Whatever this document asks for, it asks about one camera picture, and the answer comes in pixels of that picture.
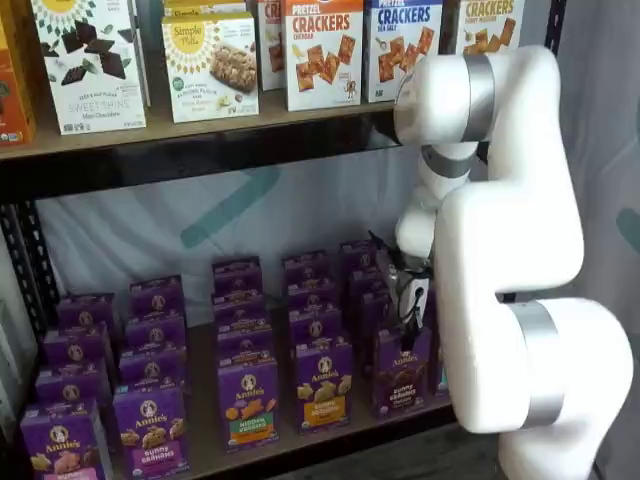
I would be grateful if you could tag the blue pretzel crackers box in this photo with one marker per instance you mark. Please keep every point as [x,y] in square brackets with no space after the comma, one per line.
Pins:
[395,30]

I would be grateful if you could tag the purple Annie's box yellow label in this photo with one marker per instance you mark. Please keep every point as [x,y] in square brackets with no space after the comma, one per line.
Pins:
[325,385]

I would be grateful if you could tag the purple Annie's box pink label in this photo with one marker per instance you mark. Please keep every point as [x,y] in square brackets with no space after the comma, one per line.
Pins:
[60,440]

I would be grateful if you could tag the purple Annie's snack box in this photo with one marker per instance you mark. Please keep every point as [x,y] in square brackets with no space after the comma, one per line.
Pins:
[156,297]
[245,345]
[85,312]
[237,277]
[359,257]
[155,332]
[367,282]
[375,315]
[150,367]
[240,312]
[307,268]
[312,296]
[72,382]
[315,327]
[75,345]

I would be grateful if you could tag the plain orange snack box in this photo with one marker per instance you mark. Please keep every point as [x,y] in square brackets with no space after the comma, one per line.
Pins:
[15,75]

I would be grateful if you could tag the brown wooden shelf board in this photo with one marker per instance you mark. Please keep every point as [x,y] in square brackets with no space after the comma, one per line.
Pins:
[200,360]
[150,137]

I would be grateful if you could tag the grey white side curtain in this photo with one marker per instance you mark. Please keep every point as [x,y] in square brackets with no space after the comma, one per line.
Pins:
[600,125]

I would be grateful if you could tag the black metal shelf rack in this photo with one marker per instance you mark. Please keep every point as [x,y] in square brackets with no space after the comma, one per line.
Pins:
[200,172]

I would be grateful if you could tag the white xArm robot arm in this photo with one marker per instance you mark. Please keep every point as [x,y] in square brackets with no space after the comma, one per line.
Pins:
[515,200]

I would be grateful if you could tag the white Sweet Thins box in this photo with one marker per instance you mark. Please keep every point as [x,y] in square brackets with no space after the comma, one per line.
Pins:
[90,75]

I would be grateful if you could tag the purple Annie's box green label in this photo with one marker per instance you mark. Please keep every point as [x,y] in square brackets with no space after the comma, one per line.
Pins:
[248,405]

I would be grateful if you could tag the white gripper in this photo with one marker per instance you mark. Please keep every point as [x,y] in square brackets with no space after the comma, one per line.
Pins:
[424,300]

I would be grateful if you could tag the Simple Mills bar box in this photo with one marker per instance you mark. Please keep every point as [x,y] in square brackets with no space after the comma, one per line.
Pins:
[210,70]
[200,7]

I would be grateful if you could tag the gold pretzel crackers box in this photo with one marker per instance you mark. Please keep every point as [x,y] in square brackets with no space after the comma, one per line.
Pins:
[490,25]

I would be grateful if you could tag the translucent plastic sheet teal mark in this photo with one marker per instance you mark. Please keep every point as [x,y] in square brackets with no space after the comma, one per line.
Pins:
[150,240]

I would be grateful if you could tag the purple Annie's box teal label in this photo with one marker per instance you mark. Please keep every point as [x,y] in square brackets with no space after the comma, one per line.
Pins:
[441,385]

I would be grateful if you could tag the orange pretzel crackers box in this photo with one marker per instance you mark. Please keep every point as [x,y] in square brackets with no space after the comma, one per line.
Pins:
[270,50]
[320,60]

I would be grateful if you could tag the purple Annie's box brown label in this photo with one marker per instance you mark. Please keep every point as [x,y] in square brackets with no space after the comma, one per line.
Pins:
[402,385]

